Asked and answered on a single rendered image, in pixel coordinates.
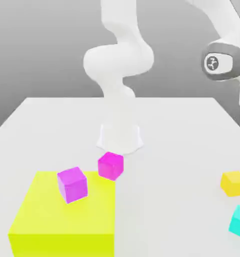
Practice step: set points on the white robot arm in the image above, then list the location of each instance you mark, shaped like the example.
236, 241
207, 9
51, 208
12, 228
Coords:
120, 60

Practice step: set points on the small magenta cube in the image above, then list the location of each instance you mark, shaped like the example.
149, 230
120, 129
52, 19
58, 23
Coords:
110, 166

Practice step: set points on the small violet cube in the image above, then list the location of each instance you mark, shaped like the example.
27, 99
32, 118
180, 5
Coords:
72, 185

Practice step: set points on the small orange cube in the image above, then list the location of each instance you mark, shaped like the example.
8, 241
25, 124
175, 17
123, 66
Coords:
233, 183

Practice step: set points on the large yellow box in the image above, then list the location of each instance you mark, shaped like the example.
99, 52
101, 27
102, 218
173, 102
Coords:
61, 224

